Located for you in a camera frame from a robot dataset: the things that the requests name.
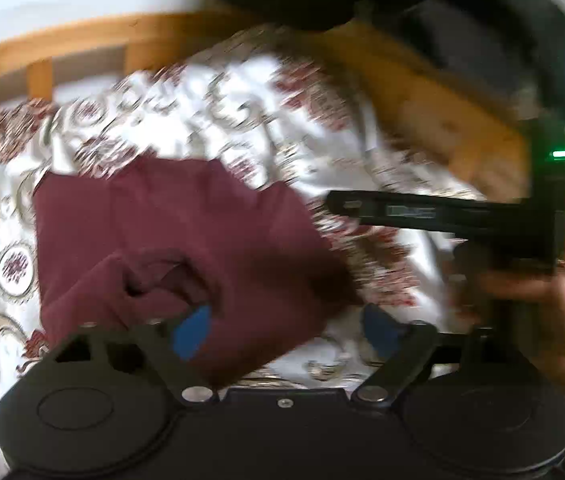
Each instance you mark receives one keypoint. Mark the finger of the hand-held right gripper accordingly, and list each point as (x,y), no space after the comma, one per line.
(412,212)

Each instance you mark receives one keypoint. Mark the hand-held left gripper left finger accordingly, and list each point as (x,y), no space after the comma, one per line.
(192,329)

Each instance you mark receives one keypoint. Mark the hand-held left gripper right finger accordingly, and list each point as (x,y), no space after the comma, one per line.
(380,332)

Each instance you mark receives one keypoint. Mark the maroon sweater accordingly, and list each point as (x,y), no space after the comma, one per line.
(187,240)

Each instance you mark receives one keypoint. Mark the person's right hand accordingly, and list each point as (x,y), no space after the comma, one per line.
(562,330)

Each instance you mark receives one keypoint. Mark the floral satin bedspread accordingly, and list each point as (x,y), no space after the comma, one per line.
(242,110)

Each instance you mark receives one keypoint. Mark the wooden bed frame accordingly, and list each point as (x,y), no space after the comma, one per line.
(87,42)

